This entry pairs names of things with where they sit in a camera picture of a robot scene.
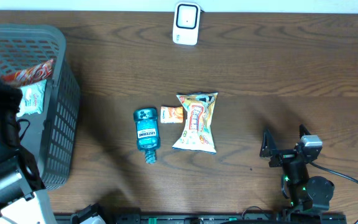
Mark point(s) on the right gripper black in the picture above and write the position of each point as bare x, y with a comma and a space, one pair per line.
283, 156

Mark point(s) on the pale green snack packet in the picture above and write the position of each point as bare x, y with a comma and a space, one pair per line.
32, 98

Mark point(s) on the orange chocolate bar wrapper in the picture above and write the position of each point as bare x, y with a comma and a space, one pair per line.
31, 75

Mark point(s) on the yellow snack chip bag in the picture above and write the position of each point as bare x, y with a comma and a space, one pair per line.
197, 134

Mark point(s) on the small orange tissue pack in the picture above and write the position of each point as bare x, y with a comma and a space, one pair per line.
170, 115

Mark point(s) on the blue Listerine mouthwash bottle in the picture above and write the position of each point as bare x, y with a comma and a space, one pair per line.
148, 139

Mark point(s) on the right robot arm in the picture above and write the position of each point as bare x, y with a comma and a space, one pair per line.
309, 196

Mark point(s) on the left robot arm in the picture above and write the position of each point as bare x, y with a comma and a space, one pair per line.
23, 196

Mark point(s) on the white barcode scanner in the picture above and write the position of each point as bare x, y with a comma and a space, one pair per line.
186, 23

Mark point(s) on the grey plastic mesh basket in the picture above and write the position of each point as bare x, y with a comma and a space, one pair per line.
50, 136

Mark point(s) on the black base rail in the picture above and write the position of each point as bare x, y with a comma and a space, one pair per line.
137, 218

